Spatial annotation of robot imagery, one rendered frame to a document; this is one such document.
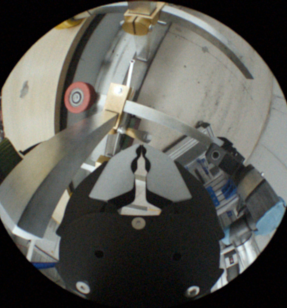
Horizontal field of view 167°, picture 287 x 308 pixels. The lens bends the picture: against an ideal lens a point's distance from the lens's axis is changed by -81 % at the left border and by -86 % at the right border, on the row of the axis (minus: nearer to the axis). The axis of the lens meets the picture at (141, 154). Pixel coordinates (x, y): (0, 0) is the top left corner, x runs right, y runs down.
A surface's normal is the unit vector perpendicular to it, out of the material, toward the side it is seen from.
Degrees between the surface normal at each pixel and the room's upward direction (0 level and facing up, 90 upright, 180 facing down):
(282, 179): 90
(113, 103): 0
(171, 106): 0
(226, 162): 31
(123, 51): 0
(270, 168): 90
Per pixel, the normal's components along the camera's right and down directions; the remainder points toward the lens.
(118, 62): -0.01, 0.53
